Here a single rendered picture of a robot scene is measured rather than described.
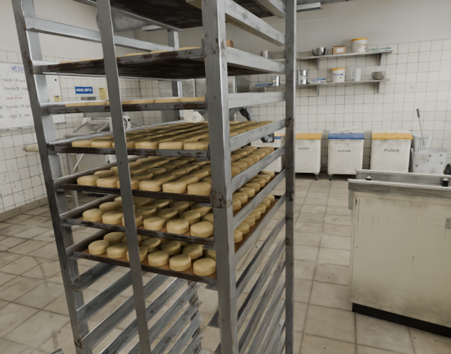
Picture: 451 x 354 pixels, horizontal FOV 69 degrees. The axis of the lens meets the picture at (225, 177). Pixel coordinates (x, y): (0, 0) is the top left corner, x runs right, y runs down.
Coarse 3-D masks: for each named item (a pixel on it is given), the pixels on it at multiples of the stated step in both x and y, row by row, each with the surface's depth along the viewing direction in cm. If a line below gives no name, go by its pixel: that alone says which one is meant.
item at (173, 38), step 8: (168, 32) 123; (176, 32) 124; (168, 40) 124; (176, 40) 124; (176, 88) 127; (176, 96) 128; (176, 112) 130; (176, 120) 130; (192, 296) 149; (192, 336) 155; (200, 344) 158
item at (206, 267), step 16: (256, 208) 106; (240, 224) 94; (256, 224) 98; (112, 240) 88; (144, 240) 86; (160, 240) 86; (176, 240) 86; (240, 240) 87; (112, 256) 81; (128, 256) 79; (144, 256) 79; (160, 256) 77; (176, 256) 76; (192, 256) 78; (208, 256) 76; (192, 272) 73; (208, 272) 71
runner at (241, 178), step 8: (272, 152) 100; (280, 152) 110; (264, 160) 93; (272, 160) 100; (248, 168) 80; (256, 168) 86; (240, 176) 75; (248, 176) 80; (232, 184) 71; (240, 184) 76
